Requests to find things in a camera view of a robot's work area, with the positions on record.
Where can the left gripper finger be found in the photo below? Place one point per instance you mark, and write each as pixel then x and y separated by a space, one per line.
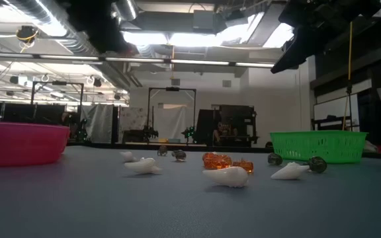
pixel 127 48

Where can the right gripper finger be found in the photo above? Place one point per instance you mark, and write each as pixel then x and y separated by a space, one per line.
pixel 298 49

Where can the dark translucent skull figure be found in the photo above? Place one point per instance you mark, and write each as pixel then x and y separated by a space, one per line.
pixel 179 155
pixel 162 151
pixel 317 165
pixel 274 159

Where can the white ghost figure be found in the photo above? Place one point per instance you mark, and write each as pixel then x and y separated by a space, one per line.
pixel 128 157
pixel 288 172
pixel 143 166
pixel 227 176

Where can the orange translucent pumpkin figure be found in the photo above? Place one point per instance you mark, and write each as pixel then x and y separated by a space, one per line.
pixel 227 162
pixel 243 166
pixel 207 155
pixel 214 162

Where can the black background robot arm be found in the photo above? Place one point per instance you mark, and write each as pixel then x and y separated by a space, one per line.
pixel 188 133
pixel 149 133

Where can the whiteboard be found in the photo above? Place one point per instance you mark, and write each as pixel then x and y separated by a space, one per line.
pixel 332 107

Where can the LED light bar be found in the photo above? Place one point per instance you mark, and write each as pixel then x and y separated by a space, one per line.
pixel 197 62

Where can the black tripod stand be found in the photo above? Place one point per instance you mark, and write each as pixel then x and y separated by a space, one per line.
pixel 350 109

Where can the grey hanging curtain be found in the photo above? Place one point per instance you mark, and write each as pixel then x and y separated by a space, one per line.
pixel 99 122

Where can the grey ceiling junction box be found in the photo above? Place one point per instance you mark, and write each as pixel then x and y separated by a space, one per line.
pixel 203 20

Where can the black equipment cabinet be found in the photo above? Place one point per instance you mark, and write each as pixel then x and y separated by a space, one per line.
pixel 243 119

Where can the wooden background table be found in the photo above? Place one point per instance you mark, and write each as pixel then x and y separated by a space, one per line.
pixel 137 144

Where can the green plastic basket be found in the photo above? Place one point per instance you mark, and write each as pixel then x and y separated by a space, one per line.
pixel 319 147

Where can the black partition panels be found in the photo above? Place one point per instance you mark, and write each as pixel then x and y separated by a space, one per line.
pixel 48 114

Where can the pink plastic bowl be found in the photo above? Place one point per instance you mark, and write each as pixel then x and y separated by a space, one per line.
pixel 18 145

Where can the round silver air duct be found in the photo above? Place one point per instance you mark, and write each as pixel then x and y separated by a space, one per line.
pixel 129 8

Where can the ribbed silver air duct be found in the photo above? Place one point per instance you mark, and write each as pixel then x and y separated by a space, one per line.
pixel 55 26

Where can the grey wall vent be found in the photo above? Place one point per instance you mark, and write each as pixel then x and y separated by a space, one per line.
pixel 175 82
pixel 227 83

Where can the black station frame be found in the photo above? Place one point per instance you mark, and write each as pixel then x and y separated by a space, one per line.
pixel 172 89
pixel 58 83

